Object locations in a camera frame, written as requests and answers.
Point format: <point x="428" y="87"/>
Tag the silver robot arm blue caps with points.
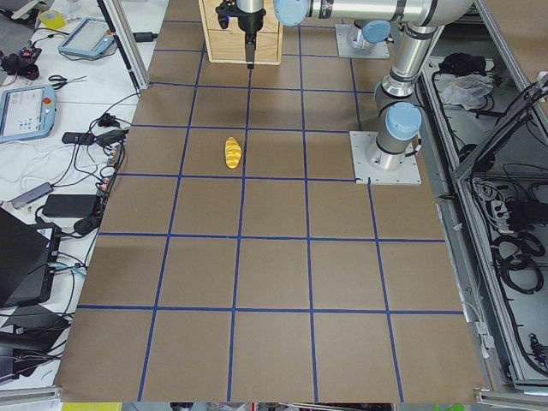
<point x="422" y="21"/>

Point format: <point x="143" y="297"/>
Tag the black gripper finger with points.
<point x="250" y="48"/>

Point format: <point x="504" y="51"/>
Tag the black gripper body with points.
<point x="250" y="22"/>

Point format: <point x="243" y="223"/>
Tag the black red camera device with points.
<point x="23" y="63"/>

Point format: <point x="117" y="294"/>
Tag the yellow striped bread toy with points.
<point x="232" y="153"/>

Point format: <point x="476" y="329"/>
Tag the yellow tape roll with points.
<point x="52" y="19"/>

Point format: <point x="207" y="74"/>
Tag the black power adapter brick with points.
<point x="69" y="205"/>

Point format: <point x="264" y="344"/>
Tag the lower teach pendant tablet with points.
<point x="27" y="113"/>

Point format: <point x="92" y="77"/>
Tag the black power strip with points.
<point x="113" y="144"/>

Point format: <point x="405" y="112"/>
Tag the aluminium frame post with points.
<point x="118" y="24"/>

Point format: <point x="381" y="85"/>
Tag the black cloth bundle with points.
<point x="462" y="64"/>

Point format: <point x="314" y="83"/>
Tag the white crumpled cloth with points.
<point x="469" y="91"/>

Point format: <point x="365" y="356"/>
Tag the black scissors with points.
<point x="58" y="82"/>

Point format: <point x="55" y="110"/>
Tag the grey usb hub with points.
<point x="31" y="195"/>

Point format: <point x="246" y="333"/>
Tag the wooden drawer cabinet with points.
<point x="228" y="45"/>

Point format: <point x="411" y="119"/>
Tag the teach pendant tablet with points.
<point x="90" y="40"/>
<point x="27" y="113"/>

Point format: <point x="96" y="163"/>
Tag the upper teach pendant tablet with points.
<point x="90" y="40"/>

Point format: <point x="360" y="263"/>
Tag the black laptop computer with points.
<point x="28" y="252"/>

